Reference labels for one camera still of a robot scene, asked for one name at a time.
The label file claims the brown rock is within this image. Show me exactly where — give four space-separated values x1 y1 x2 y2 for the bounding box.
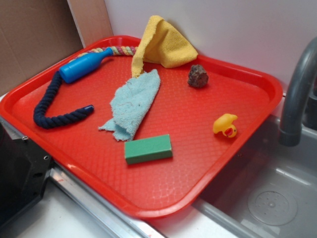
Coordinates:
187 64 209 88

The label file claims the green rectangular block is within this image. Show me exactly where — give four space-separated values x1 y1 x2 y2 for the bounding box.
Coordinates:
124 134 173 165

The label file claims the grey sink basin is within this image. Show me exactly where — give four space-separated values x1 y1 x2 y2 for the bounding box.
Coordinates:
194 117 317 238

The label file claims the red plastic tray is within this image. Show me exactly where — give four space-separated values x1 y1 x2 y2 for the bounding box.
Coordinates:
0 36 284 220

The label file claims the navy blue rope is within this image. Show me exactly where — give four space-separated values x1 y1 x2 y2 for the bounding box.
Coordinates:
33 70 95 129

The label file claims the multicolour braided rope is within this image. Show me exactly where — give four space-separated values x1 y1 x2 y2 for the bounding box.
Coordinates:
69 46 139 62

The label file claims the blue plastic bottle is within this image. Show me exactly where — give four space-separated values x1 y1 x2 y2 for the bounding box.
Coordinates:
58 48 113 83

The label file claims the metal counter edge rail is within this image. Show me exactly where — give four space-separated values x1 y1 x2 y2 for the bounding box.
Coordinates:
0 116 169 238

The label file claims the light blue towel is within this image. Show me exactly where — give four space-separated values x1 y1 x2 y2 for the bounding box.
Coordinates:
99 69 160 141

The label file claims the yellow rubber duck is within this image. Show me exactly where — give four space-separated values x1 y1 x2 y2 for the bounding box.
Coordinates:
212 114 238 138

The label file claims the grey faucet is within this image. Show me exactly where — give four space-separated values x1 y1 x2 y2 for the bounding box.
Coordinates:
278 38 317 147

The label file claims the yellow cloth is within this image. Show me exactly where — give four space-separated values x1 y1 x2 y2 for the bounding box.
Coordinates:
131 15 198 77

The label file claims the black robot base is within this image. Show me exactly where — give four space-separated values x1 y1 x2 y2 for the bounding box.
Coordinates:
0 125 53 228

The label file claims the brown cardboard sheet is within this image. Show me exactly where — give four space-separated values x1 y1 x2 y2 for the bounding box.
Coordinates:
0 0 113 95

